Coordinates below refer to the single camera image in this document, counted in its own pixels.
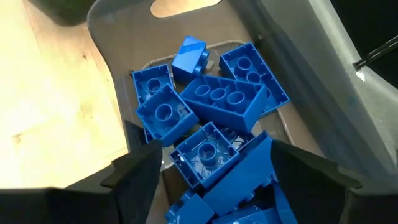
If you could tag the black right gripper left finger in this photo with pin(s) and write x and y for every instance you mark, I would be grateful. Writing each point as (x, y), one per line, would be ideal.
(77, 205)

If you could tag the blue square toy brick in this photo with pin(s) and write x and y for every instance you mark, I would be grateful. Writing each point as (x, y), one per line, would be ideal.
(188, 60)
(177, 127)

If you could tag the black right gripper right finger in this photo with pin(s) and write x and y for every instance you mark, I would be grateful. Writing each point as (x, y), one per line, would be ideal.
(326, 196)

